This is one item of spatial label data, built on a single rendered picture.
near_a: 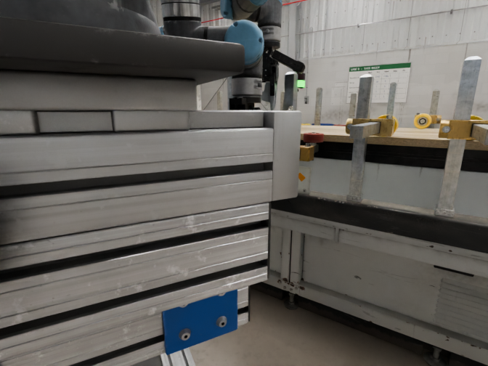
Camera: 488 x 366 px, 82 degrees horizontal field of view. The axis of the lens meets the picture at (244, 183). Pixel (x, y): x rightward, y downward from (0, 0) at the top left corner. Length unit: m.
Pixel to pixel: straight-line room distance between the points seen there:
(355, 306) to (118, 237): 1.29
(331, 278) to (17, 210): 1.34
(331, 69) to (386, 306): 7.62
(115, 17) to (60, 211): 0.14
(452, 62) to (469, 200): 7.10
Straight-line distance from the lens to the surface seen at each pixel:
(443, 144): 1.17
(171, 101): 0.24
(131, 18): 0.25
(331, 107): 8.51
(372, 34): 8.53
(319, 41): 8.85
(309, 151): 1.02
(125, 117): 0.24
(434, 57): 8.23
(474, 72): 0.96
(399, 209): 0.99
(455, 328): 1.45
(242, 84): 0.70
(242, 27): 0.60
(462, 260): 1.08
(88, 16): 0.23
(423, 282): 1.37
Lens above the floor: 0.99
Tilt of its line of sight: 14 degrees down
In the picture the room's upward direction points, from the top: straight up
